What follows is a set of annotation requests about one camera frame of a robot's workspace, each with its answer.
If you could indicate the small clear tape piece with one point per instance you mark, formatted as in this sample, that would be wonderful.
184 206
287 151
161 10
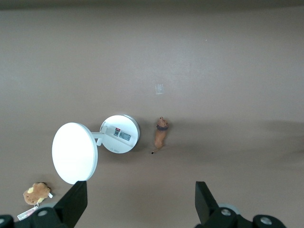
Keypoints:
159 89

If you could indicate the brown lion statue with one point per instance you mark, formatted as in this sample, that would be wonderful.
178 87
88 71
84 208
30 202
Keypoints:
160 136

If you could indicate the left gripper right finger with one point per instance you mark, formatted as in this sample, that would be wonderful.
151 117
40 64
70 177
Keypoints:
205 204

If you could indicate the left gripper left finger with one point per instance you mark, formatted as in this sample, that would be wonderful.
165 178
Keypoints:
72 204

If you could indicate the white round desk lamp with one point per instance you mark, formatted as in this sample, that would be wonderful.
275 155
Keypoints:
73 154

